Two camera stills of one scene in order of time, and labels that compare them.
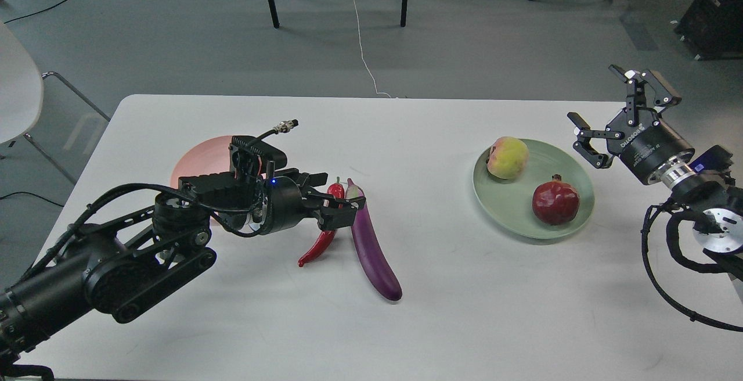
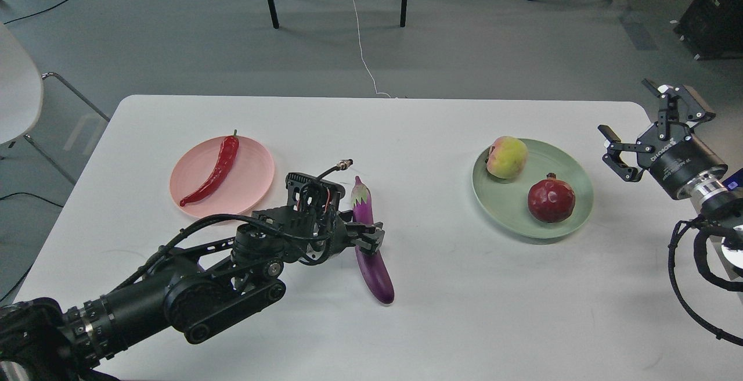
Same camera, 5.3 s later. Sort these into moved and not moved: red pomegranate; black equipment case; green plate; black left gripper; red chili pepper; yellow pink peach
Moved: black left gripper; red chili pepper
Not moved: red pomegranate; yellow pink peach; green plate; black equipment case
